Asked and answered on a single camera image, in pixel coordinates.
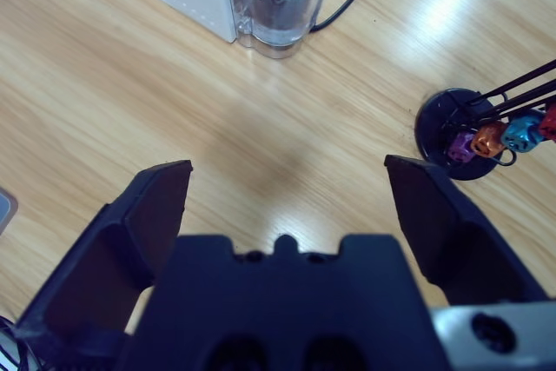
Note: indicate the blue coffee capsule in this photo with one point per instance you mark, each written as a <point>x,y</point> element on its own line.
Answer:
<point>521,134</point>

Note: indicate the black capsule holder with rods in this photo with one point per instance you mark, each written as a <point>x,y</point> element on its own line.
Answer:
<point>434,127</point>

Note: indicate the red coffee capsule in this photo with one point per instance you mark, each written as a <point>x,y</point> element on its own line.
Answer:
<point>549,125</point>

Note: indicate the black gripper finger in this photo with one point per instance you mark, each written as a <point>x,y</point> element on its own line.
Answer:
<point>452,232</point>
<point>100,258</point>

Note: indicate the purple coffee capsule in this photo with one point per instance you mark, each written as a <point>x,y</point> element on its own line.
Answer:
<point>460,147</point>

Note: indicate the clear water tank dark lid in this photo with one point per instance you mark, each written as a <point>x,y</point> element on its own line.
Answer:
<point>282,6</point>

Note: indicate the orange coffee capsule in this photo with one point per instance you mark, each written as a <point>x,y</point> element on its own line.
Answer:
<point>488,141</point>

